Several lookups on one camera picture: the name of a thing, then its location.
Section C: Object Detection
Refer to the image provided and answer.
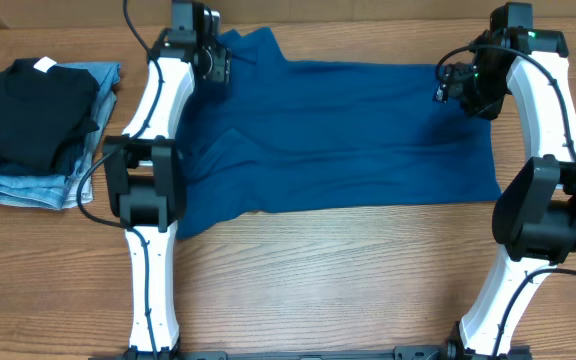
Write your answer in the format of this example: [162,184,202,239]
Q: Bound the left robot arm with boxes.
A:
[103,1,232,359]

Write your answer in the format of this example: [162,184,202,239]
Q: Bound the folded dark blue garment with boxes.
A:
[0,119,99,176]

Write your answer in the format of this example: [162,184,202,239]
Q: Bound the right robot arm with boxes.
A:
[433,2,576,359]

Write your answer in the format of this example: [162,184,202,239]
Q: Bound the folded light blue jeans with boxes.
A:
[0,62,121,210]

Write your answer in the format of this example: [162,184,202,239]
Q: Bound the folded black shirt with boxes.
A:
[0,56,102,177]

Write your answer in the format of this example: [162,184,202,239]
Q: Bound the blue polo shirt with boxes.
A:
[176,27,501,238]

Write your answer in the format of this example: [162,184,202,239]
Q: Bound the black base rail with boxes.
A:
[87,344,533,360]

